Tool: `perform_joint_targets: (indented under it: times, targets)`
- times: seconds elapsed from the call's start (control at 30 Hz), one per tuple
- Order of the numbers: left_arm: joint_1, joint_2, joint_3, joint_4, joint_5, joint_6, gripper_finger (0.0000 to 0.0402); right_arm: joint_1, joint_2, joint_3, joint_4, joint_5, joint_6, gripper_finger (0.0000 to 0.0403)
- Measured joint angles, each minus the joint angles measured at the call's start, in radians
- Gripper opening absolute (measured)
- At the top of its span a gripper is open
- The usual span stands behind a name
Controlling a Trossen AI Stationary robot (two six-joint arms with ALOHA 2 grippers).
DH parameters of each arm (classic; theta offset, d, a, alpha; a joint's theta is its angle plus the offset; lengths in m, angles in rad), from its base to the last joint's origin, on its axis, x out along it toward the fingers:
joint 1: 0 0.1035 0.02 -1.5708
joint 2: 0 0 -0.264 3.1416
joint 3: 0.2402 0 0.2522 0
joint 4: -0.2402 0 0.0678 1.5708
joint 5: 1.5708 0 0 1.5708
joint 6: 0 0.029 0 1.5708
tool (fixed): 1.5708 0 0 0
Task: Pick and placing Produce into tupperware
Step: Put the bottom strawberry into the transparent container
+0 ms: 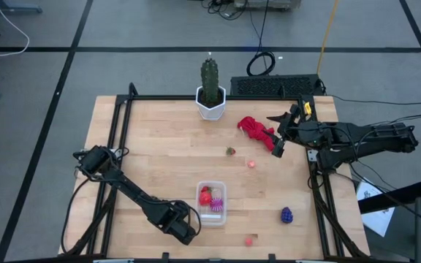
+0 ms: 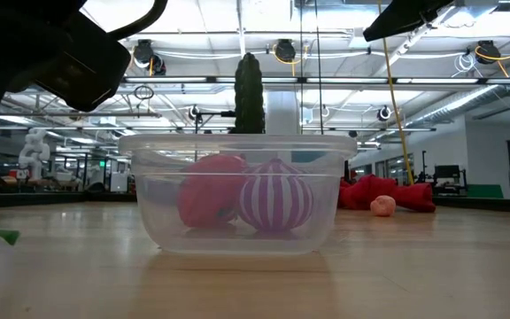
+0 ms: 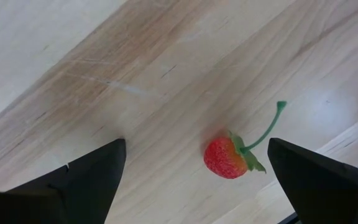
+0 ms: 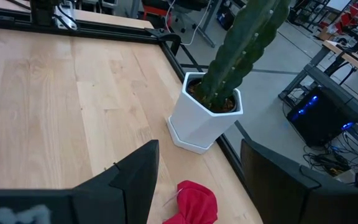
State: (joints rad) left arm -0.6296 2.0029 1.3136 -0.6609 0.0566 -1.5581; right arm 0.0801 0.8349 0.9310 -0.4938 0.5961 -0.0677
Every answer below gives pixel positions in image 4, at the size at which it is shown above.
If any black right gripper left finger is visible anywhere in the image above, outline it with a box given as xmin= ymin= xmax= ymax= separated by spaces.
xmin=72 ymin=139 xmax=160 ymax=224

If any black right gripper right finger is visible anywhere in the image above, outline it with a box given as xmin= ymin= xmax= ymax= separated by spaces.
xmin=240 ymin=139 xmax=329 ymax=224

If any red cloth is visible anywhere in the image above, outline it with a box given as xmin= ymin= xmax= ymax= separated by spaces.
xmin=162 ymin=179 xmax=219 ymax=224

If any black computer with blue lights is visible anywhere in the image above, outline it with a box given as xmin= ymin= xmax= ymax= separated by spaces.
xmin=287 ymin=86 xmax=358 ymax=147

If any white hexagonal plant pot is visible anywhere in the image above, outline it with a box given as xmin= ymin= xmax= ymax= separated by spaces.
xmin=165 ymin=72 xmax=244 ymax=156

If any green cactus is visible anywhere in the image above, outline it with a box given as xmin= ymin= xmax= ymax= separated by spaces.
xmin=194 ymin=0 xmax=291 ymax=110

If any wooden desk top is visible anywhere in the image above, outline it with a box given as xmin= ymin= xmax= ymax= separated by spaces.
xmin=321 ymin=39 xmax=358 ymax=82

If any red equipment piece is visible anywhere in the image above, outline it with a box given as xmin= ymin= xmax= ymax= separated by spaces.
xmin=142 ymin=4 xmax=168 ymax=20

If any gray desk foot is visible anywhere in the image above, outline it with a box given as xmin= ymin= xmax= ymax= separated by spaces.
xmin=197 ymin=0 xmax=226 ymax=49

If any black office chair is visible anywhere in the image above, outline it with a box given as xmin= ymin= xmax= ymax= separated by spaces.
xmin=141 ymin=0 xmax=217 ymax=34

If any coiled black cable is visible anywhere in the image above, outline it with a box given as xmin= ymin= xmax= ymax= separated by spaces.
xmin=303 ymin=145 xmax=358 ymax=175

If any dark desk frame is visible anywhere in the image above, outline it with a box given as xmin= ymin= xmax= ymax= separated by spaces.
xmin=278 ymin=46 xmax=358 ymax=131

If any black aluminium table frame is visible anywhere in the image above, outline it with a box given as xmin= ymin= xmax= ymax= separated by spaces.
xmin=0 ymin=4 xmax=251 ymax=194

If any white cable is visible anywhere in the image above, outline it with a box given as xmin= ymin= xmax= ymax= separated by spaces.
xmin=165 ymin=0 xmax=214 ymax=46

